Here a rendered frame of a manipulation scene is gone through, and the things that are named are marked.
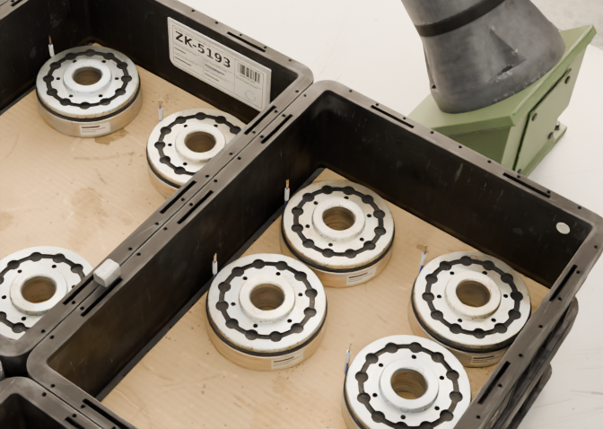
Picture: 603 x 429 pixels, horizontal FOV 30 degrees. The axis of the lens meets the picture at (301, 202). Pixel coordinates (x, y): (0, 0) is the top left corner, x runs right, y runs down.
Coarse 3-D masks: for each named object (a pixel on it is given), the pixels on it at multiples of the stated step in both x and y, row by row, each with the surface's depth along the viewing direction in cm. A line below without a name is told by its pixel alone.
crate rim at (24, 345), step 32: (32, 0) 110; (160, 0) 110; (224, 32) 108; (288, 64) 105; (288, 96) 102; (256, 128) 99; (224, 160) 97; (192, 192) 94; (160, 224) 92; (128, 256) 89; (96, 288) 87; (0, 352) 83
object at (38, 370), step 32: (320, 96) 103; (352, 96) 103; (288, 128) 100; (416, 128) 100; (256, 160) 97; (480, 160) 98; (544, 192) 96; (576, 256) 92; (576, 288) 91; (64, 320) 85; (544, 320) 87; (32, 352) 83; (512, 352) 85; (64, 384) 81; (512, 384) 86; (96, 416) 80; (480, 416) 81
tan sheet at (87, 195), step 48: (144, 96) 116; (192, 96) 116; (0, 144) 110; (48, 144) 111; (96, 144) 111; (144, 144) 111; (0, 192) 106; (48, 192) 106; (96, 192) 107; (144, 192) 107; (0, 240) 102; (48, 240) 103; (96, 240) 103
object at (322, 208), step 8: (328, 200) 103; (336, 200) 103; (344, 200) 103; (320, 208) 102; (328, 208) 102; (336, 208) 103; (344, 208) 102; (352, 208) 102; (360, 208) 102; (312, 216) 101; (320, 216) 101; (360, 216) 101; (312, 224) 101; (320, 224) 101; (360, 224) 101; (320, 232) 100; (328, 232) 100; (336, 232) 100; (344, 232) 100; (352, 232) 100; (360, 232) 101; (328, 240) 100; (336, 240) 100; (344, 240) 100
